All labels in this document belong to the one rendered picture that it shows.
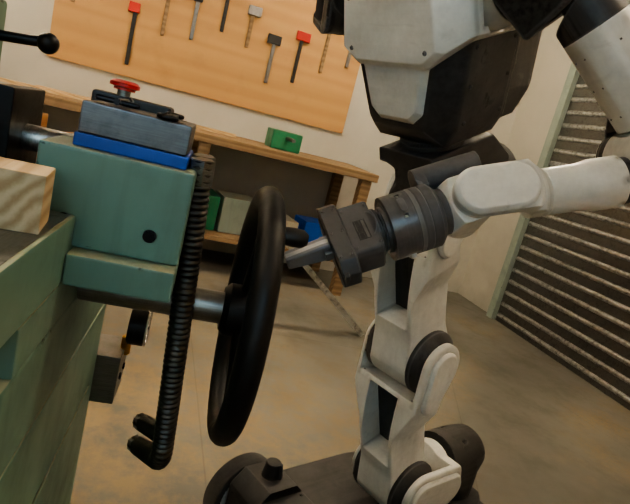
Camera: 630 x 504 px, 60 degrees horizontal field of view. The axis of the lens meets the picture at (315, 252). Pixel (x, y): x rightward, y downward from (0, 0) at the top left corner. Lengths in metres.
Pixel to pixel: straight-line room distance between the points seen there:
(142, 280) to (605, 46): 0.64
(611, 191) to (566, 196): 0.06
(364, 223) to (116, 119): 0.34
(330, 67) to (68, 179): 3.63
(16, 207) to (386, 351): 0.88
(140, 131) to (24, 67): 3.48
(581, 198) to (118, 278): 0.58
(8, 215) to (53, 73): 3.53
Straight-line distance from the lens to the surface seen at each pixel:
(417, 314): 1.11
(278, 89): 3.99
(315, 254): 0.72
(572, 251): 3.93
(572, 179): 0.80
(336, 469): 1.60
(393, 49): 0.93
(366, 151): 4.23
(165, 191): 0.52
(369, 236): 0.70
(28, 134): 0.60
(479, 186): 0.72
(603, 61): 0.84
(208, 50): 3.93
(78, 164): 0.53
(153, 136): 0.52
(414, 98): 0.93
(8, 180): 0.45
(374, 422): 1.35
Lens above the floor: 1.02
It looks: 12 degrees down
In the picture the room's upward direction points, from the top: 15 degrees clockwise
